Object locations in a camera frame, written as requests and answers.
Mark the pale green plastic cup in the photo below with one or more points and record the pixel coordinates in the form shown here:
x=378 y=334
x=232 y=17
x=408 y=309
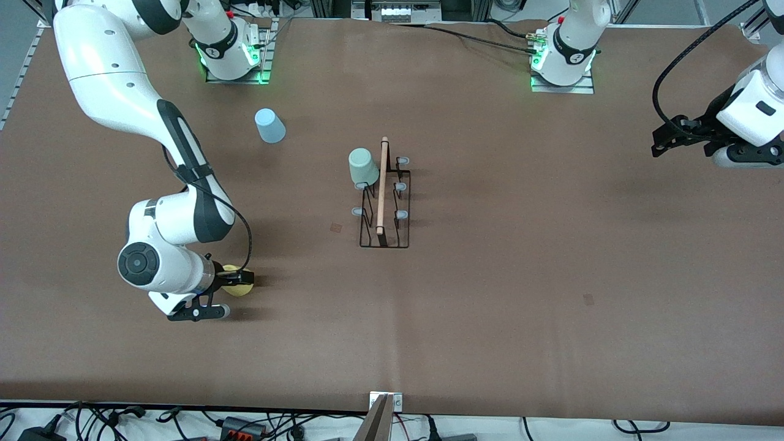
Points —
x=363 y=165

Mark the orange and black connector box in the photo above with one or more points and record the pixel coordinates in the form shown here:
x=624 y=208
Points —
x=236 y=424

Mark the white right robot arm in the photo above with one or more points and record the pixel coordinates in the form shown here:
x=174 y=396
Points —
x=98 y=61

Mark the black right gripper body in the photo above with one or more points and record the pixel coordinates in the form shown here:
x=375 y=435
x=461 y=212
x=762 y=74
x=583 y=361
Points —
x=222 y=278

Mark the aluminium frame extrusion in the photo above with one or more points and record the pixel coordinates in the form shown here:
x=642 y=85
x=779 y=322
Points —
x=752 y=29
x=44 y=21

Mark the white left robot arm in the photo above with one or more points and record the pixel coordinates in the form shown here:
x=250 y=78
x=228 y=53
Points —
x=572 y=49

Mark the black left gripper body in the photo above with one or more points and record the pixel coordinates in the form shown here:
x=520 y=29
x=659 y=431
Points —
x=708 y=122

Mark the white power strip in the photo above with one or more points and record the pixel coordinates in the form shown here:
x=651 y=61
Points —
x=397 y=11

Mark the yellow plastic cup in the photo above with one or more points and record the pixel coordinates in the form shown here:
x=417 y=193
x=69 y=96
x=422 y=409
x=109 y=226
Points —
x=240 y=291

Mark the perforated metal strip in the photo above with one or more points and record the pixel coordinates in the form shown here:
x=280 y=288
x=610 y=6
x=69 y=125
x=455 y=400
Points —
x=23 y=73

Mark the grey camera mount beam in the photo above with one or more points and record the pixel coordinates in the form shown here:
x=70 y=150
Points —
x=375 y=425

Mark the light blue plastic cup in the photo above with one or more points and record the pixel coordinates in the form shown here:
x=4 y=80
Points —
x=269 y=125

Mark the silver metal mount bracket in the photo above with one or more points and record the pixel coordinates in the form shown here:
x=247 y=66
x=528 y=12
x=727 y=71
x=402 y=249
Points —
x=398 y=402

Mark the black power adapter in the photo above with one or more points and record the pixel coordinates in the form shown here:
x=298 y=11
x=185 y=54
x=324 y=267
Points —
x=40 y=435

